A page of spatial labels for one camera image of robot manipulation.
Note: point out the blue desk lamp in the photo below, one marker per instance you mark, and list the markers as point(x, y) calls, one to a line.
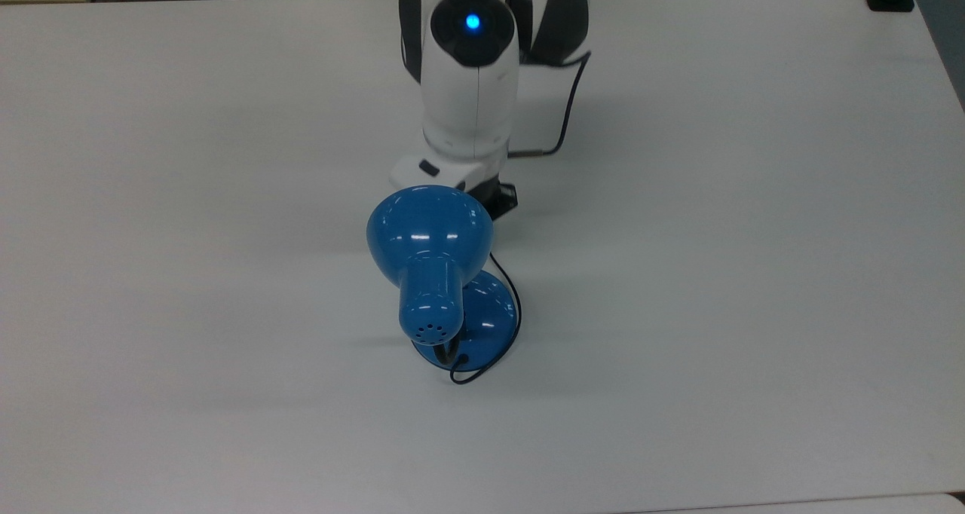
point(431, 231)

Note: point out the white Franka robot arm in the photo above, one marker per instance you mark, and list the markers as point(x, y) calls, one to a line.
point(471, 99)

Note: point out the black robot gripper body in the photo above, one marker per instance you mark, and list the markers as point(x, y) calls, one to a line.
point(500, 197)

